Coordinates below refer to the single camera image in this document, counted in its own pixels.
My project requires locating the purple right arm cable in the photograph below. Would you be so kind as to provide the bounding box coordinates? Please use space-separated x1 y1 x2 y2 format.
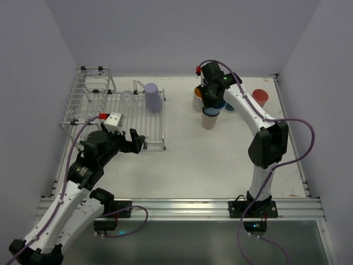
195 59 315 221

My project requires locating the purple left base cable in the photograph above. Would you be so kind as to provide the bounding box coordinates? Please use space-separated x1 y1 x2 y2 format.
93 205 148 239

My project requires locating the silver wire dish rack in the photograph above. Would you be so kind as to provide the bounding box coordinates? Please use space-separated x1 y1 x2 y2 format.
59 66 166 150

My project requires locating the aluminium mounting rail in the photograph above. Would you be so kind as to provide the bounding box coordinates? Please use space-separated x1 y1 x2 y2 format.
37 195 328 221

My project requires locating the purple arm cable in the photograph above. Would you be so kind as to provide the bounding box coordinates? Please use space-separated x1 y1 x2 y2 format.
195 59 315 221
0 112 111 265

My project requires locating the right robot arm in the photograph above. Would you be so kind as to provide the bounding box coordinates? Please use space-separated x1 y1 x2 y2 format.
196 60 289 218

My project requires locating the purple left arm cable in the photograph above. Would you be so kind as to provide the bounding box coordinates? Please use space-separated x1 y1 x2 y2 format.
0 112 111 265

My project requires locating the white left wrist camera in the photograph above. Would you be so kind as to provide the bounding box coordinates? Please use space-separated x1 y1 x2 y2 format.
103 113 125 135

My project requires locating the purple plastic cup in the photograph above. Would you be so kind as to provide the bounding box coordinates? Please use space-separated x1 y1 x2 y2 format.
145 83 162 112

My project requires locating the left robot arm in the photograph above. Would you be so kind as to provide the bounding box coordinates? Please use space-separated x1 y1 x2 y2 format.
9 123 145 264

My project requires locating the pink plastic cup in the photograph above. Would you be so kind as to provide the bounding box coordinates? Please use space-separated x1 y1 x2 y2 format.
252 89 269 108

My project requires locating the dark blue ceramic mug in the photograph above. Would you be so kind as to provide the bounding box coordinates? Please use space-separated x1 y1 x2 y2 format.
225 103 234 112

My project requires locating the beige plastic cup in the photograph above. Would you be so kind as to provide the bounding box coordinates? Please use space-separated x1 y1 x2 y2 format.
201 112 219 130

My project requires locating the blue plastic cup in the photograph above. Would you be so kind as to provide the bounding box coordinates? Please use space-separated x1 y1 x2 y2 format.
202 104 224 117

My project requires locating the floral white mug orange inside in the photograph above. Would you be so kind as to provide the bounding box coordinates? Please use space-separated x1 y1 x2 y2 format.
192 87 204 112

